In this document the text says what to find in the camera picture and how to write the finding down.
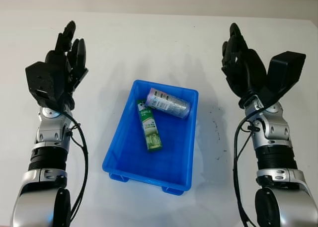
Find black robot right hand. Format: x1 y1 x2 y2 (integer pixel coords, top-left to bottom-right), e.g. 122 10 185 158
220 22 268 108

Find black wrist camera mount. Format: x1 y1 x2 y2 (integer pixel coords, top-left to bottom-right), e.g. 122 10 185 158
258 51 307 108
24 61 63 110

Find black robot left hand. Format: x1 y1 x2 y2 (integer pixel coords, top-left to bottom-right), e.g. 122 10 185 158
44 20 89 111

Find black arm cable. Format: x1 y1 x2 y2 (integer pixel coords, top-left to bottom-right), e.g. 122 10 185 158
232 110 259 227
62 111 89 220

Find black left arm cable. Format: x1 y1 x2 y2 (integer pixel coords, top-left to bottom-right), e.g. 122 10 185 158
62 111 89 220

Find green carton box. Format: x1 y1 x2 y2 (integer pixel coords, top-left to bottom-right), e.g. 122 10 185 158
135 99 164 152

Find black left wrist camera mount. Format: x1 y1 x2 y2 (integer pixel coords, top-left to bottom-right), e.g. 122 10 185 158
24 61 63 110

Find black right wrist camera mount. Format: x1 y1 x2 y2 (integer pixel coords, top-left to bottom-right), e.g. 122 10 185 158
258 51 307 108

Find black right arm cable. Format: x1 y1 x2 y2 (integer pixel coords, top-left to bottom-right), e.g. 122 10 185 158
232 110 259 227

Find blue plastic tray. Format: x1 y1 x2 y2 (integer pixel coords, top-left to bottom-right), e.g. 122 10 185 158
101 79 199 196

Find silver purple can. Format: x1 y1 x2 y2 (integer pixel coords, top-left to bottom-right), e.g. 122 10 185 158
145 87 191 119

